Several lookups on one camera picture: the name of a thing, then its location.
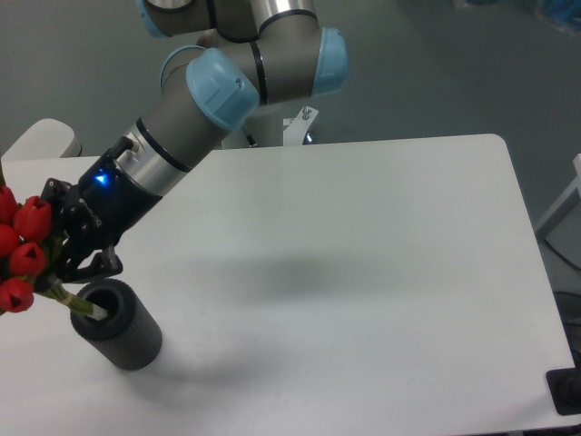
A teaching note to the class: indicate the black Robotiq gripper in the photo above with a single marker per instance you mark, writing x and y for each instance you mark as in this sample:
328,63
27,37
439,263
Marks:
95,213

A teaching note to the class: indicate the red tulip bouquet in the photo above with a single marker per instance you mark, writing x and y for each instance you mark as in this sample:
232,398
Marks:
29,249

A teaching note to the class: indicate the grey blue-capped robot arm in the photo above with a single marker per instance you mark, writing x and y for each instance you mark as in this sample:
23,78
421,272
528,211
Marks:
267,52

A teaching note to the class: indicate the dark grey ribbed vase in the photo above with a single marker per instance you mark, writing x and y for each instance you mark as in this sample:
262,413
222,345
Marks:
129,337

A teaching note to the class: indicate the white chair seat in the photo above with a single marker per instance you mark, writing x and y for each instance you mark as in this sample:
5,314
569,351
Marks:
46,139

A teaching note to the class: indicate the black box at table edge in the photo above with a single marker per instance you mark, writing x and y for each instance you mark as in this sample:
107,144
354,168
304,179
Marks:
564,386

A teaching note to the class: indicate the blue object top right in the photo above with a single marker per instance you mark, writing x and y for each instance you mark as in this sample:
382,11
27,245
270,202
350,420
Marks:
564,15

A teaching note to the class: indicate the white metal base frame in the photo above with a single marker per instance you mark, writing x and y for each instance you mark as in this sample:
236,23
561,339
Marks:
296,130

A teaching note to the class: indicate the white furniture frame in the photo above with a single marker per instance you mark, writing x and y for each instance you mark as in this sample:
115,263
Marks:
561,206

